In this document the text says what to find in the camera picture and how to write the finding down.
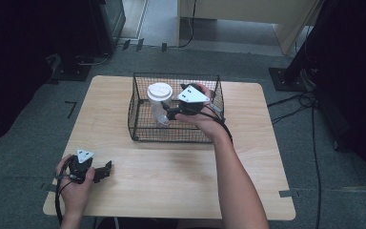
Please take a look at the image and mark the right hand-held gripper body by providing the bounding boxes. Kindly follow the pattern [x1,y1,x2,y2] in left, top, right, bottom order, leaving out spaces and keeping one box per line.
[176,82,211,116]

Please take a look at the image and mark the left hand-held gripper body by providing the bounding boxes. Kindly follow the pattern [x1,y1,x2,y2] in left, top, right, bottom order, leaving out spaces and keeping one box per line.
[68,147,95,185]

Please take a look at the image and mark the clear cup with white lid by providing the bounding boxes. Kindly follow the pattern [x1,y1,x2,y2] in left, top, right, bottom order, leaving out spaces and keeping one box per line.
[146,82,174,126]

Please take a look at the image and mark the black wire mesh basket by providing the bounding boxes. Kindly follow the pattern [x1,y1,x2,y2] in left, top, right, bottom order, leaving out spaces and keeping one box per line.
[127,72,225,144]

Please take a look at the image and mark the person's left hand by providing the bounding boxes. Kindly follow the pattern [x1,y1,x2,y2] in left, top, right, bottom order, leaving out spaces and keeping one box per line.
[55,154,96,218]

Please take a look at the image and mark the person's right hand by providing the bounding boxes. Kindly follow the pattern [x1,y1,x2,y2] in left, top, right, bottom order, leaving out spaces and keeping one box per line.
[174,83,230,143]

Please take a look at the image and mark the light wooden furniture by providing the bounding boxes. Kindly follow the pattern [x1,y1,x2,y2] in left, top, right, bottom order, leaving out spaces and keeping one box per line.
[176,0,326,57]

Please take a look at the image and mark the black cabinet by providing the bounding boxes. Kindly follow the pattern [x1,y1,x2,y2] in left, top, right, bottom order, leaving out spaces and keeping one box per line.
[88,0,127,55]

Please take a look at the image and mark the left hand-held gripper cable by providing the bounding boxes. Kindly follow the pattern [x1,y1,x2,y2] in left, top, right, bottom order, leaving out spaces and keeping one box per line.
[53,163,74,225]

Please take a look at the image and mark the hand-held gripper cable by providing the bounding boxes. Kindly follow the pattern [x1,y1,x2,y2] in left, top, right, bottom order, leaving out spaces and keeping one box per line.
[53,163,74,225]
[201,104,234,145]

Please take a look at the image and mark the right hand-held gripper cable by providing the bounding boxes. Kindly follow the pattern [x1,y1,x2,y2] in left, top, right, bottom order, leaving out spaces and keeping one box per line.
[201,104,234,145]

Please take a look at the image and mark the black hanging cable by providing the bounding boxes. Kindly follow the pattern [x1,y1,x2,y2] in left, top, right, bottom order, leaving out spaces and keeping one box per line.
[167,0,197,50]

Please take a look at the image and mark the black cable by cabinet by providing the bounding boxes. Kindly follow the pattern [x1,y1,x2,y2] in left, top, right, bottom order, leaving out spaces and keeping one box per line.
[77,44,118,67]

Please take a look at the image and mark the black stand base plate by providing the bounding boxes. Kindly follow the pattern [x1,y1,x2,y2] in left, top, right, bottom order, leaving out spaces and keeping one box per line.
[51,60,92,82]
[268,66,317,94]

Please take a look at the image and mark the looped black floor cables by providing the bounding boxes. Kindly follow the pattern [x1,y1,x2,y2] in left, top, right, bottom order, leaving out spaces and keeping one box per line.
[266,91,316,126]

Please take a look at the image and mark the long black floor cable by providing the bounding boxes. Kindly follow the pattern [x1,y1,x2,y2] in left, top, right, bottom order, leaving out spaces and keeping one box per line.
[310,104,322,229]

